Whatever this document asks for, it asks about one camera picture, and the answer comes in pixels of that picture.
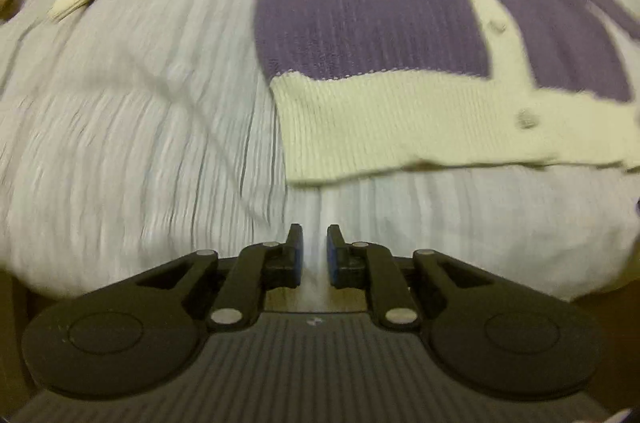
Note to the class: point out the purple cardigan with cream trim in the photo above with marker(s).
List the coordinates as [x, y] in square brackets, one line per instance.
[375, 3]

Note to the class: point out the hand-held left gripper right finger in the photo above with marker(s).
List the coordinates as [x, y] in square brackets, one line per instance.
[331, 255]

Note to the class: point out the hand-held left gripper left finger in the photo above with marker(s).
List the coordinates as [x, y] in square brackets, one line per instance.
[298, 255]

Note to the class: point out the bed with striped grey bedspread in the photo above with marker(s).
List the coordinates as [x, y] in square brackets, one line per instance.
[125, 128]

